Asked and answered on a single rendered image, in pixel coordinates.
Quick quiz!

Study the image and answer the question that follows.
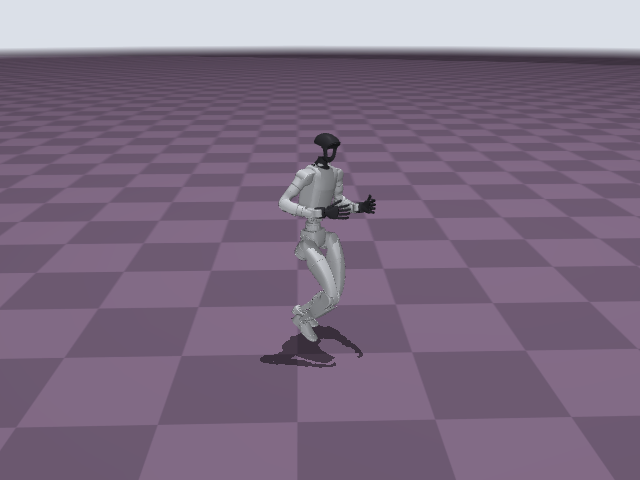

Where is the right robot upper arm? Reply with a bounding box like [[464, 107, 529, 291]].
[[278, 168, 315, 212]]

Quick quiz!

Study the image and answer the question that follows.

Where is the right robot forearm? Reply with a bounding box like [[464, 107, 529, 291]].
[[280, 199, 322, 219]]

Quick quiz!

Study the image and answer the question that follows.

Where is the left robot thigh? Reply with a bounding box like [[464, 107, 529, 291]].
[[320, 231, 345, 296]]

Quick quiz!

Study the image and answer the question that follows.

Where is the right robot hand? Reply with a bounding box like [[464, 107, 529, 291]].
[[314, 199, 351, 219]]

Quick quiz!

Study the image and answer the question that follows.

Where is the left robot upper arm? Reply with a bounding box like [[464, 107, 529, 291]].
[[332, 168, 346, 206]]

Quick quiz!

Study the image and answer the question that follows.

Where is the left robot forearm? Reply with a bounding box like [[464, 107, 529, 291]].
[[341, 197, 359, 213]]

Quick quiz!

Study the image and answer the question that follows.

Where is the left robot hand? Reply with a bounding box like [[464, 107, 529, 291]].
[[355, 195, 376, 214]]

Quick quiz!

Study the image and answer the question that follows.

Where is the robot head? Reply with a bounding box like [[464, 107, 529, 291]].
[[312, 133, 340, 170]]

